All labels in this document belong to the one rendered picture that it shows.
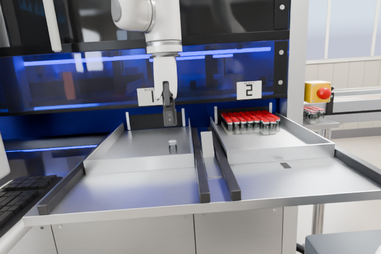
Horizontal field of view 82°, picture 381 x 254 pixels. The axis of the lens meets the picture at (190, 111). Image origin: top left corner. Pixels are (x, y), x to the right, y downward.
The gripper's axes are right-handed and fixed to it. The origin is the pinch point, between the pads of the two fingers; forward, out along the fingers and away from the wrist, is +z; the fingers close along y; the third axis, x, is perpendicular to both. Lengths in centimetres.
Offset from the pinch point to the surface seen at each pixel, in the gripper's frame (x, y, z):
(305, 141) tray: 38.2, -4.5, 10.9
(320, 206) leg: 65, -34, 57
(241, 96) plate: 23.7, -19.9, -1.0
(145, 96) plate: -9.2, -19.8, -3.1
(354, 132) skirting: 228, -219, 92
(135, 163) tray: -8.5, 6.1, 9.1
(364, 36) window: 227, -219, -31
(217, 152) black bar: 11.5, 2.9, 9.1
